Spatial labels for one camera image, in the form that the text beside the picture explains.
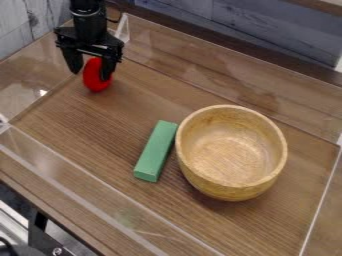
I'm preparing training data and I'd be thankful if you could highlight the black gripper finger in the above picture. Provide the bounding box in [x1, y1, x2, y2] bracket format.
[61, 47, 84, 74]
[100, 55, 116, 81]

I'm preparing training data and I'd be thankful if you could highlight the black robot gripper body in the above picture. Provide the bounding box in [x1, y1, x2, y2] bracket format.
[53, 6, 124, 62]

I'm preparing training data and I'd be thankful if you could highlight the red plush strawberry toy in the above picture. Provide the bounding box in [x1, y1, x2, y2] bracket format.
[83, 57, 112, 92]

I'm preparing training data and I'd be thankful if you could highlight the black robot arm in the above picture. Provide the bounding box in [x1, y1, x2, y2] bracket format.
[53, 0, 124, 81]

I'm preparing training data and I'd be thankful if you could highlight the green rectangular block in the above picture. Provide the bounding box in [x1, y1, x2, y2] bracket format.
[133, 120, 177, 182]

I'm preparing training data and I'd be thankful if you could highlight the light wooden bowl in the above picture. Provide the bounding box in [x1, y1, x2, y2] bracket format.
[175, 105, 288, 201]

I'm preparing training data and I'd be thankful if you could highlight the black table leg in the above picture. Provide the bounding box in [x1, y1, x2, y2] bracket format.
[28, 211, 48, 255]

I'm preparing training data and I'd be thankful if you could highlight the clear acrylic corner bracket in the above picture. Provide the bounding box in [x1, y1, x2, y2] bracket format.
[108, 14, 129, 43]

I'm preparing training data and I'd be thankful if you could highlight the clear acrylic barrier wall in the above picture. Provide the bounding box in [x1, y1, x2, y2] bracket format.
[0, 17, 342, 256]

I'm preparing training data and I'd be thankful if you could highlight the black cable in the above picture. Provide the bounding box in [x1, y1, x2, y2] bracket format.
[0, 236, 18, 256]

